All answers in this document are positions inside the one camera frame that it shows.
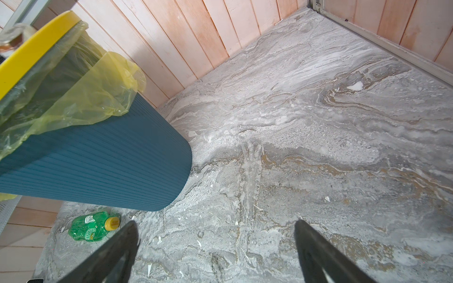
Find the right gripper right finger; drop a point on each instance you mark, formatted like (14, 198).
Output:
(319, 258)

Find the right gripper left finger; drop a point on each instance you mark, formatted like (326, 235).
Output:
(112, 262)

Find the green plastic bottle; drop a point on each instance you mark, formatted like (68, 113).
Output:
(93, 227)

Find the blue bin with yellow rim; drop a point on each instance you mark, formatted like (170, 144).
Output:
(159, 159)

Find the yellow-green bin liner bag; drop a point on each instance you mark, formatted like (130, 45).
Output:
(62, 100)

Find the white wire mesh shelf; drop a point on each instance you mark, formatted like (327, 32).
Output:
(7, 209)

